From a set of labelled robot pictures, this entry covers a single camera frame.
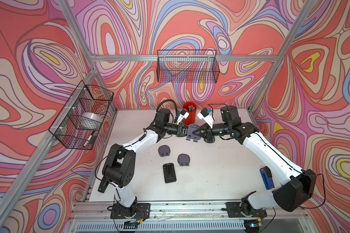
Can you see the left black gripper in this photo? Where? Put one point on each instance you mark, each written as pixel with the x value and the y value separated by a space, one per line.
pixel 182 128

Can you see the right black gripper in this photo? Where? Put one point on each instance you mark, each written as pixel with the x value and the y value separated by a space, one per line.
pixel 206 135

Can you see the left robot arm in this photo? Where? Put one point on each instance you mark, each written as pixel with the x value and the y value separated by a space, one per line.
pixel 119 165

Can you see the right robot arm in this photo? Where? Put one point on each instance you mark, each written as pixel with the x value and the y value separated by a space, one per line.
pixel 296 184

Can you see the black rectangular phone holder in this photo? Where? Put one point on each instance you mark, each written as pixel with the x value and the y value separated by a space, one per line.
pixel 169 173

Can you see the red pen cup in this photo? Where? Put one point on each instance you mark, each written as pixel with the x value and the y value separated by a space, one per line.
pixel 191 117

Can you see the blue stapler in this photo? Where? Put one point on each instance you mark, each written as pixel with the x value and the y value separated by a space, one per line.
pixel 267 178

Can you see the silver tape roll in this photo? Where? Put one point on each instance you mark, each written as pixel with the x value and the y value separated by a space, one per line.
pixel 89 121

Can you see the black marker in basket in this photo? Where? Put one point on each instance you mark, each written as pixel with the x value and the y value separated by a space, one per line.
pixel 90 140

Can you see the black stapler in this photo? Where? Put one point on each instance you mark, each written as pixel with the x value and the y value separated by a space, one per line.
pixel 103 186

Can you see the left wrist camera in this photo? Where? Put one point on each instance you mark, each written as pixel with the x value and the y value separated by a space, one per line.
pixel 183 114

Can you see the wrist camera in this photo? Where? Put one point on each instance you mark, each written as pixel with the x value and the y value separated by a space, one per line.
pixel 183 114
pixel 206 115

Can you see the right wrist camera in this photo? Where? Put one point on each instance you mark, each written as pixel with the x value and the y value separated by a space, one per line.
pixel 206 115

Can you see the back wire basket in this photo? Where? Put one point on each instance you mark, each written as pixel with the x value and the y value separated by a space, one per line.
pixel 187 66

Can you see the wire basket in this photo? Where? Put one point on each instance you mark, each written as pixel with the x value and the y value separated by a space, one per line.
pixel 85 98
pixel 187 66

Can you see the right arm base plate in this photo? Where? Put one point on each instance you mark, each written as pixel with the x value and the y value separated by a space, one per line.
pixel 243 209

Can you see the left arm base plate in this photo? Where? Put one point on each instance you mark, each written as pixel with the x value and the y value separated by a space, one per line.
pixel 136 211

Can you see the left wire basket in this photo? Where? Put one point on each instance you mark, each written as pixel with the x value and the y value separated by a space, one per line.
pixel 85 98

